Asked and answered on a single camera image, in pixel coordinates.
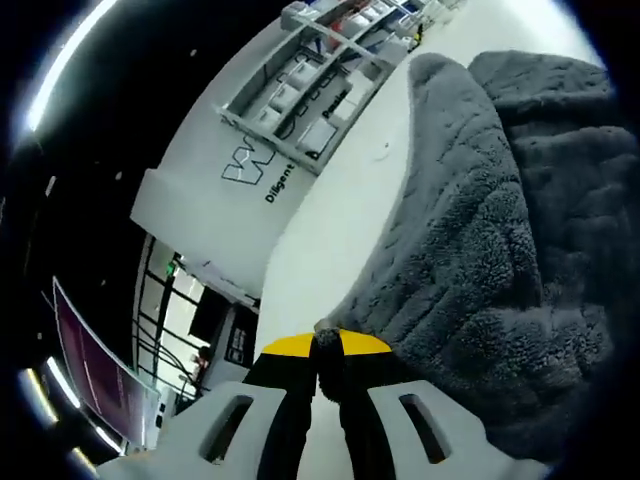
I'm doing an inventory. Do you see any grey fluffy towel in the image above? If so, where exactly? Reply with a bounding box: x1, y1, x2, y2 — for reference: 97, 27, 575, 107
312, 49, 624, 464

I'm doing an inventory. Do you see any black monitor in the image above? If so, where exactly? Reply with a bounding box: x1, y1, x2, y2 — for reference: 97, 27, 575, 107
188, 287, 232, 342

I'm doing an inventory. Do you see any monitor with pink screen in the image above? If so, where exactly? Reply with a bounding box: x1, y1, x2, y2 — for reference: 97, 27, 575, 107
51, 276, 162, 445

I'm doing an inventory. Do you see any large white storage box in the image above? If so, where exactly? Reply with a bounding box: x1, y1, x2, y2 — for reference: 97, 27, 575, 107
301, 118, 340, 155

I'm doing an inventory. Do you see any white storage tub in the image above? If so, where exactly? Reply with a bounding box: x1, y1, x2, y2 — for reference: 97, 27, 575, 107
257, 105, 284, 130
293, 59, 321, 86
277, 82, 304, 107

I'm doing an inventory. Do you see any long ceiling light strip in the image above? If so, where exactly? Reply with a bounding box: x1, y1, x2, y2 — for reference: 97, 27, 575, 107
26, 0, 122, 132

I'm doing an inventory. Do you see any idle hand-held gripper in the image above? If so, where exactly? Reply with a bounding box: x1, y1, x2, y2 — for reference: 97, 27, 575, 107
406, 23, 427, 54

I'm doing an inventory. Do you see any grey shelf rack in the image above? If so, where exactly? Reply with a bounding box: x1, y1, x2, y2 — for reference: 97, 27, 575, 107
214, 0, 454, 176

